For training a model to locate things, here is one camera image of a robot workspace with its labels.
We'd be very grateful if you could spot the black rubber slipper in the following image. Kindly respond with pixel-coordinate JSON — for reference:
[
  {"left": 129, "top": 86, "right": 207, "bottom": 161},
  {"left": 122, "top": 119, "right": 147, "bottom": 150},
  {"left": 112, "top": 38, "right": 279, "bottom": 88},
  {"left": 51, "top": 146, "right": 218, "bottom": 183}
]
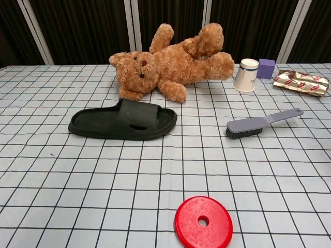
[{"left": 68, "top": 98, "right": 178, "bottom": 142}]

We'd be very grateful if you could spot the grey cleaning brush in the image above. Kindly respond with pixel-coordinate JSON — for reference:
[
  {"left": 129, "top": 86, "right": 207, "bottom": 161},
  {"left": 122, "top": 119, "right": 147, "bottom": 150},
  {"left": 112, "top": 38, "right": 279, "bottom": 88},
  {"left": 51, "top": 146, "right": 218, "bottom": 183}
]
[{"left": 225, "top": 107, "right": 304, "bottom": 141}]

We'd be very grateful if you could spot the brown plush teddy bear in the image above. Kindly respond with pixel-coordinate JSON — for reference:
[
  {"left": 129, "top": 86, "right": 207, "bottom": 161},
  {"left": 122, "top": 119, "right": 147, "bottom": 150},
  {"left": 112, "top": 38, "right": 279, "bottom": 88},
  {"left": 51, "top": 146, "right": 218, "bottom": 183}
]
[{"left": 108, "top": 22, "right": 235, "bottom": 104}]

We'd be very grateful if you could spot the white paper cup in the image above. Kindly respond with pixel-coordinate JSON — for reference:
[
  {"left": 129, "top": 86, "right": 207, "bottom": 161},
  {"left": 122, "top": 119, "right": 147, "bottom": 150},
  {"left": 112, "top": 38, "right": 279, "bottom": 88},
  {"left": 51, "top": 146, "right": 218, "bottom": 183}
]
[{"left": 232, "top": 58, "right": 260, "bottom": 92}]

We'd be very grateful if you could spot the red disc with hole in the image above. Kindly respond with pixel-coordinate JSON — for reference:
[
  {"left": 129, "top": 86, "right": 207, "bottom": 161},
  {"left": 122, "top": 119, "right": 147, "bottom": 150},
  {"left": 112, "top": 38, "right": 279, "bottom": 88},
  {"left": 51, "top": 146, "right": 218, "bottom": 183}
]
[{"left": 174, "top": 196, "right": 234, "bottom": 248}]

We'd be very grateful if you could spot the white checkered tablecloth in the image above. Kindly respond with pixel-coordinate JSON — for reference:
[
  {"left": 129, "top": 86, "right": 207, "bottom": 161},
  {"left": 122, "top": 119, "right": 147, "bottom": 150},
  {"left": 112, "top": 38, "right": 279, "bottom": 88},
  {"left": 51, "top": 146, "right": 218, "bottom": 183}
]
[{"left": 0, "top": 63, "right": 331, "bottom": 248}]

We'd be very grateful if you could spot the purple cube block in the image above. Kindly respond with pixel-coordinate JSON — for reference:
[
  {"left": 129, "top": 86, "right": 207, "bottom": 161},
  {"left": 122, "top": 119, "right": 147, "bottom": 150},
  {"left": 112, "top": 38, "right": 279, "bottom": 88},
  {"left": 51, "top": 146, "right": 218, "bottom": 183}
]
[{"left": 256, "top": 58, "right": 276, "bottom": 80}]

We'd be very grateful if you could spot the dark brown partition panel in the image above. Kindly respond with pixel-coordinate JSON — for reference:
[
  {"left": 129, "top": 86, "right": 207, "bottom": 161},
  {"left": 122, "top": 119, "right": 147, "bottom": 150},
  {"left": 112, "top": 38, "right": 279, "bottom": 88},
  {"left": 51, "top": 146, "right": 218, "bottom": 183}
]
[
  {"left": 28, "top": 0, "right": 137, "bottom": 65},
  {"left": 0, "top": 0, "right": 44, "bottom": 67},
  {"left": 137, "top": 0, "right": 298, "bottom": 64},
  {"left": 289, "top": 0, "right": 331, "bottom": 64}
]

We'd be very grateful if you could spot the gold foil snack wrapper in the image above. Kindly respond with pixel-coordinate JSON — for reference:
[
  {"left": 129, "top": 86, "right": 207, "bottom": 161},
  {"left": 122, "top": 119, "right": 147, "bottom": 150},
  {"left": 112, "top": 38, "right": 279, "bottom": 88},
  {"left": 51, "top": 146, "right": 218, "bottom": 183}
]
[{"left": 273, "top": 69, "right": 331, "bottom": 98}]

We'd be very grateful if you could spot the white partition frame post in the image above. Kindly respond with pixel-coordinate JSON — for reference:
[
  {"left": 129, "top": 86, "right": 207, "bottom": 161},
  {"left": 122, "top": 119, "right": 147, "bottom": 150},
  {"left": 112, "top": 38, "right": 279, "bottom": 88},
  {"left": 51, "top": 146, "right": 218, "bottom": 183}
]
[
  {"left": 17, "top": 0, "right": 54, "bottom": 65},
  {"left": 278, "top": 0, "right": 312, "bottom": 64},
  {"left": 123, "top": 0, "right": 143, "bottom": 52}
]

